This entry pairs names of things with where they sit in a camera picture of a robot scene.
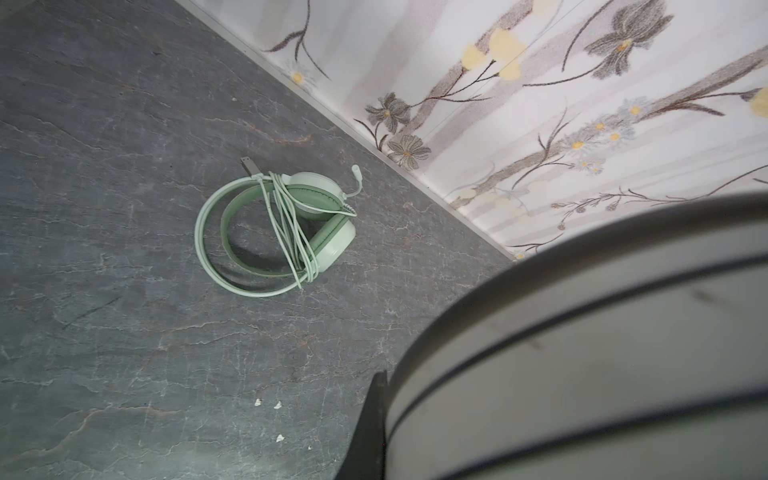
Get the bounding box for white black headphones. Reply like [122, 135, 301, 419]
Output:
[385, 193, 767, 479]

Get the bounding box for mint green headphones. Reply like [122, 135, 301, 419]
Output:
[193, 166, 363, 298]

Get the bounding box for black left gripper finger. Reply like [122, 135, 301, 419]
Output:
[335, 371, 388, 480]

